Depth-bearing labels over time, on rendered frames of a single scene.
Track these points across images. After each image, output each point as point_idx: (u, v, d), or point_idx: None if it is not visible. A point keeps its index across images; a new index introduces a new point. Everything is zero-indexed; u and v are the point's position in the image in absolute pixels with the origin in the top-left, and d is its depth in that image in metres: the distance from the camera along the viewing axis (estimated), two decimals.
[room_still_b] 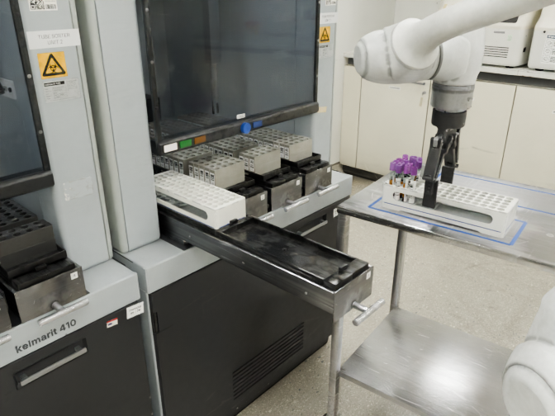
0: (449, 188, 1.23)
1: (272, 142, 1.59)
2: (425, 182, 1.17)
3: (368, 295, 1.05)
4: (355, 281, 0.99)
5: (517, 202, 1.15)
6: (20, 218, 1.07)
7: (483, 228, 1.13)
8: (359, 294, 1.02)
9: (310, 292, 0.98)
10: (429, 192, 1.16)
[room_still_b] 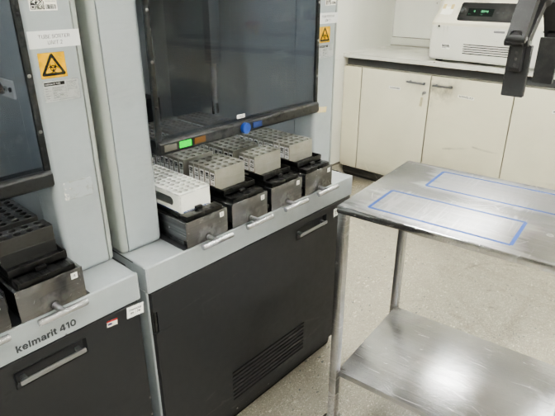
0: (166, 174, 1.37)
1: (272, 142, 1.59)
2: (509, 50, 0.70)
3: (225, 231, 1.32)
4: (207, 217, 1.26)
5: (205, 187, 1.28)
6: (20, 218, 1.07)
7: (169, 209, 1.27)
8: (214, 229, 1.29)
9: (172, 225, 1.25)
10: (516, 67, 0.69)
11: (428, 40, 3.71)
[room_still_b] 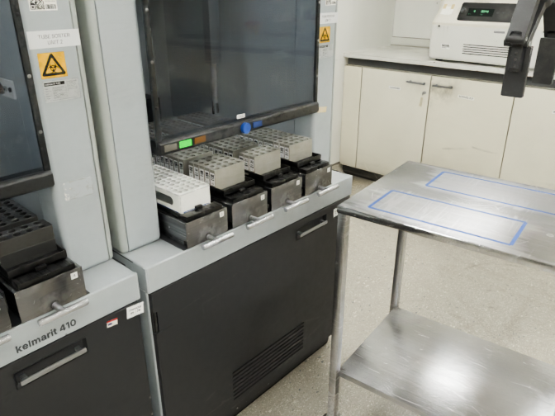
0: (166, 174, 1.37)
1: (272, 142, 1.59)
2: (509, 51, 0.70)
3: (225, 231, 1.32)
4: (207, 217, 1.26)
5: (205, 187, 1.28)
6: (20, 218, 1.07)
7: (169, 209, 1.27)
8: (214, 229, 1.29)
9: (172, 225, 1.25)
10: (516, 67, 0.69)
11: (428, 40, 3.71)
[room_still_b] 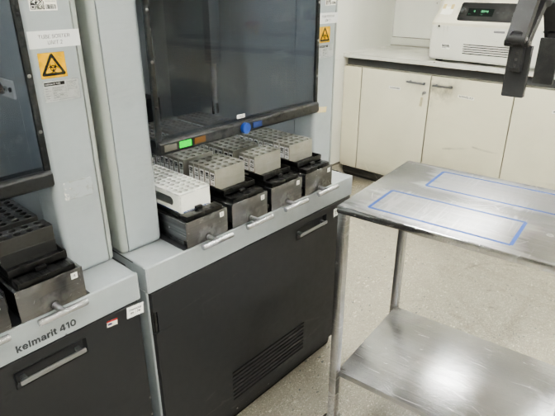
0: (166, 174, 1.37)
1: (272, 142, 1.59)
2: (509, 51, 0.70)
3: (225, 231, 1.32)
4: (207, 217, 1.26)
5: (205, 187, 1.28)
6: (20, 218, 1.07)
7: (169, 209, 1.27)
8: (214, 229, 1.29)
9: (172, 225, 1.25)
10: (516, 67, 0.69)
11: (428, 40, 3.71)
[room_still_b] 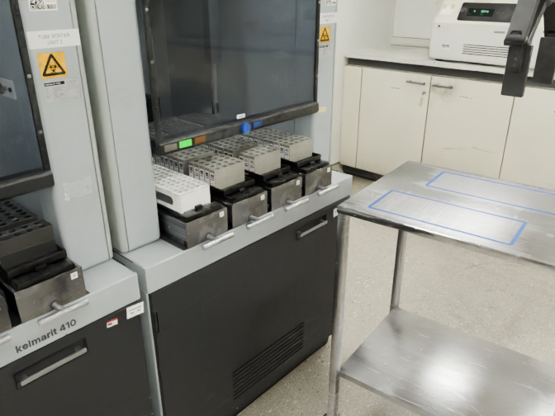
0: (166, 174, 1.37)
1: (272, 142, 1.59)
2: (509, 50, 0.70)
3: (225, 231, 1.32)
4: (207, 217, 1.26)
5: (205, 187, 1.28)
6: (20, 218, 1.07)
7: (169, 209, 1.27)
8: (214, 229, 1.29)
9: (172, 225, 1.25)
10: (516, 67, 0.69)
11: (428, 40, 3.71)
